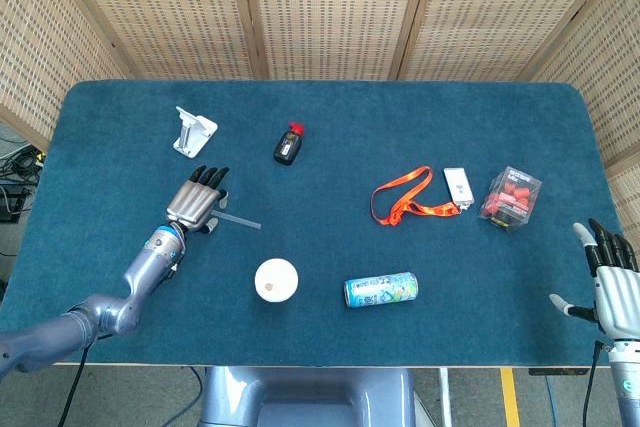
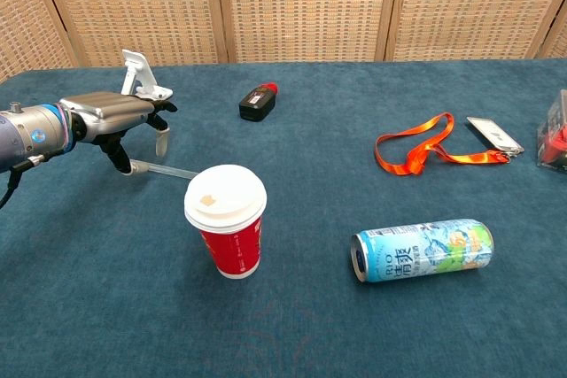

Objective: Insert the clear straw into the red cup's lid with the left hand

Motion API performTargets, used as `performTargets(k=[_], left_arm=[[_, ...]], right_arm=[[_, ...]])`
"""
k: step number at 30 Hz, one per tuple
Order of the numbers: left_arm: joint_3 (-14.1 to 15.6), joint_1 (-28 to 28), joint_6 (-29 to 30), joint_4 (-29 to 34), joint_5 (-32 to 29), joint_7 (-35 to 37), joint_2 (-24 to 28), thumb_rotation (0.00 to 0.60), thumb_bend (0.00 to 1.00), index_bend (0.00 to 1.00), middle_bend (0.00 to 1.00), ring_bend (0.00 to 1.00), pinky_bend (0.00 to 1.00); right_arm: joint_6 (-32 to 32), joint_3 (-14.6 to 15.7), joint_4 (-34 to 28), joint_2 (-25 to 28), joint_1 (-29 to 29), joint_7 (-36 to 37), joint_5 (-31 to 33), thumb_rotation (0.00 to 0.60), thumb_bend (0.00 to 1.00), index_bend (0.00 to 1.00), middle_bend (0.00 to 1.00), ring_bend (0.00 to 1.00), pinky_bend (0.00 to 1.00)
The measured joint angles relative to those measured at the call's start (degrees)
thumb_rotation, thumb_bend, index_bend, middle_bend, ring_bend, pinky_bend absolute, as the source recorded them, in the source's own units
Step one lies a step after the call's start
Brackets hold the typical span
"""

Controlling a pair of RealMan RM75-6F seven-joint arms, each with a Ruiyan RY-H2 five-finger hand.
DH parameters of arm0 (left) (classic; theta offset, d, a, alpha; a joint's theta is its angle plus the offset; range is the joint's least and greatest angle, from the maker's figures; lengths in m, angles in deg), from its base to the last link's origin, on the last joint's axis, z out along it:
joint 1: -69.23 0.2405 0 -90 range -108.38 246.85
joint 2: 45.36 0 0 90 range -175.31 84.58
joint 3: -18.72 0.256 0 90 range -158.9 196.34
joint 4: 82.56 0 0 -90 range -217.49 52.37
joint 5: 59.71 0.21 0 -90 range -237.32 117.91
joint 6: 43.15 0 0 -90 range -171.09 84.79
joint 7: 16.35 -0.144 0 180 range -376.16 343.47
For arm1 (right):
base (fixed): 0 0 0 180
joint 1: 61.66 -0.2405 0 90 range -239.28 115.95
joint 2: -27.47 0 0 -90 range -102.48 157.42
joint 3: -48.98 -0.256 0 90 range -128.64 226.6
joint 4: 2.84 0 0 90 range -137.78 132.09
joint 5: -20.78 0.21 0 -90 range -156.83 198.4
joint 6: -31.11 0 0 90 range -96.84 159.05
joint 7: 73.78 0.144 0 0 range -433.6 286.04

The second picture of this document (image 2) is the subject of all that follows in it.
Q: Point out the light blue beverage can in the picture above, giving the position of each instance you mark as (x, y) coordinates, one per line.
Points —
(421, 252)

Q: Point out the clear plastic straw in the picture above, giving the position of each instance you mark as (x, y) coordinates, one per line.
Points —
(173, 170)

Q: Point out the blue carpet table cover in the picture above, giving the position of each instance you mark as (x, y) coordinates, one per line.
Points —
(133, 307)

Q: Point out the white card badge holder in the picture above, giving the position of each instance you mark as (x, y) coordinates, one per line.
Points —
(494, 132)

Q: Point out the left five-finger robot hand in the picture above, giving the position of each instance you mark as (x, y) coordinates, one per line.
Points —
(106, 108)

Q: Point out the red paper cup white lid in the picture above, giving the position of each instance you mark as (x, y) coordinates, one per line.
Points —
(230, 241)

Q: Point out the white folding phone stand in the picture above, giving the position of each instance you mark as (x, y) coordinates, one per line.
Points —
(135, 64)

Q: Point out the clear box with red pieces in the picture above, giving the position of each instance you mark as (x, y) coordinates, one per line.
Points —
(556, 139)

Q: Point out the dark bottle with red cap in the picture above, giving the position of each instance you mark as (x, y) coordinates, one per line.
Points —
(257, 103)

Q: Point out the woven bamboo folding screen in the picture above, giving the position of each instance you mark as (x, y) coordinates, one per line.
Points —
(305, 6)

